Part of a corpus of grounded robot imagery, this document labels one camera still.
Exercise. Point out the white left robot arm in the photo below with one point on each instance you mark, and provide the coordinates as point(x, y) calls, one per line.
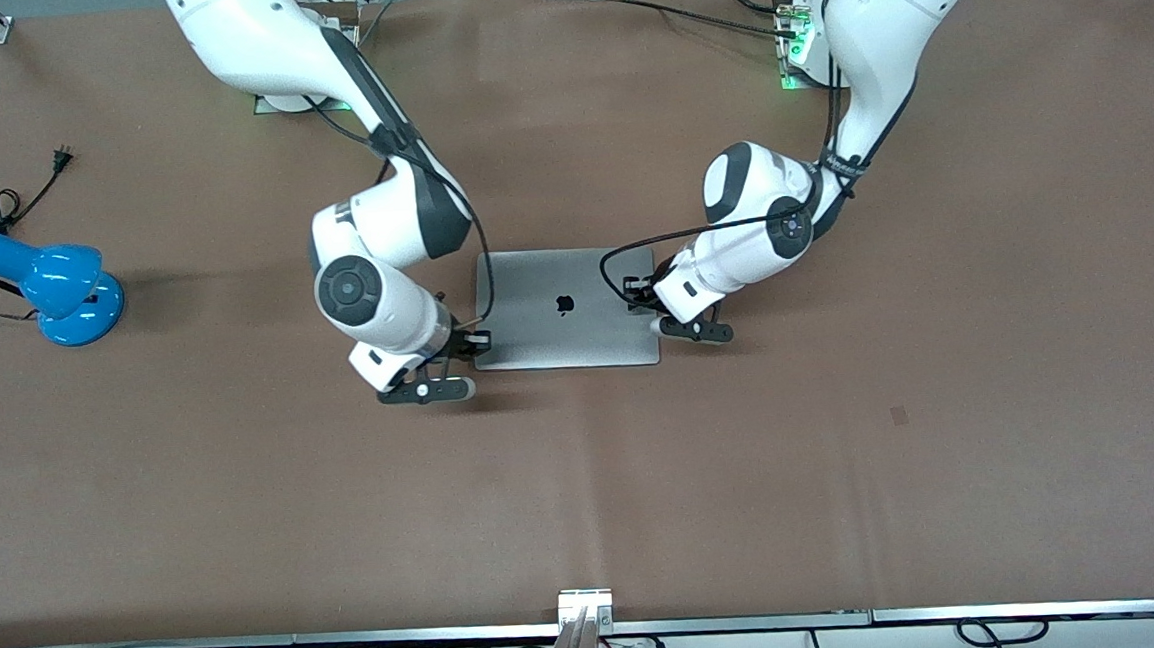
point(879, 25)

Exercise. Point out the aluminium profile beam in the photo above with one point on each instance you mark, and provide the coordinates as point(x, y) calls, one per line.
point(579, 644)

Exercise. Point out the aluminium table edge rail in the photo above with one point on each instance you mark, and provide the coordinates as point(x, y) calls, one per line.
point(256, 644)

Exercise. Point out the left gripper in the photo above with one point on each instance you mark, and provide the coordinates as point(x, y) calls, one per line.
point(646, 295)

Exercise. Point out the small brown tape patch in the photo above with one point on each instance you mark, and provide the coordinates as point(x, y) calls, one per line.
point(899, 415)

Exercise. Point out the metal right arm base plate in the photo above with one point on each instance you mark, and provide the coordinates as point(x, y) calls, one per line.
point(268, 104)

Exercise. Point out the blue desk lamp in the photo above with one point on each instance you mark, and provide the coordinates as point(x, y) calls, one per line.
point(54, 286)

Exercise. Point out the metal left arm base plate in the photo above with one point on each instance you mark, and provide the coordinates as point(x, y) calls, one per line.
point(787, 61)

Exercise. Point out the brown table cover cloth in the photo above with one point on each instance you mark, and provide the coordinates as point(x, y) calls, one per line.
point(246, 484)

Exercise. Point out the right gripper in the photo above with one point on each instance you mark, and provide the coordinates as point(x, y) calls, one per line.
point(461, 342)

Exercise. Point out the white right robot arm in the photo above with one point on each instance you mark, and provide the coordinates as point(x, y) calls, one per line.
point(375, 296)

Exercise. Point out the silver grey laptop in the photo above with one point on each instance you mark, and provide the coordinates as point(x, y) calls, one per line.
point(566, 310)

